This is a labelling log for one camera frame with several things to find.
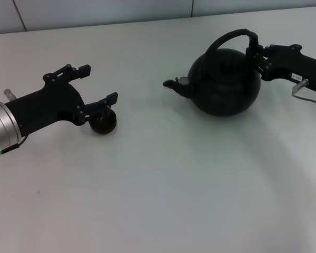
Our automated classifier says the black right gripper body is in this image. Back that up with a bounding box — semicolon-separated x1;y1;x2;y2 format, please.
261;43;316;92

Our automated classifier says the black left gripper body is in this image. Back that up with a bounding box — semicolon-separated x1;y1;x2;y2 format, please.
4;77;87;137

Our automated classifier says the grey right gripper cable with plug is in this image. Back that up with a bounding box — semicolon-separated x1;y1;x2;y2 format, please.
291;78;316;109

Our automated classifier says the black left gripper cable with plug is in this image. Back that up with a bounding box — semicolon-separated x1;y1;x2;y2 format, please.
0;89;29;155

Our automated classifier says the black round teapot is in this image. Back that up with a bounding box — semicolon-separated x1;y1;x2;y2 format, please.
162;28;261;118

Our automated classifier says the small black teacup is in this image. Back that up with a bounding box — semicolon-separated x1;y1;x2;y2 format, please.
88;109;117;134

